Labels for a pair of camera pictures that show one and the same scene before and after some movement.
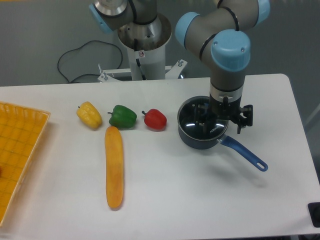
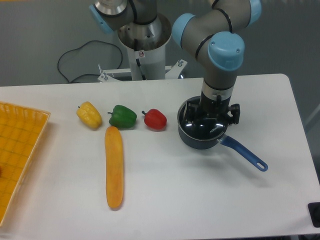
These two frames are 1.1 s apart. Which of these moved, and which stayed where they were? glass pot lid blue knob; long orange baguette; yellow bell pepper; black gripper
Moved: black gripper
Stayed: long orange baguette; glass pot lid blue knob; yellow bell pepper
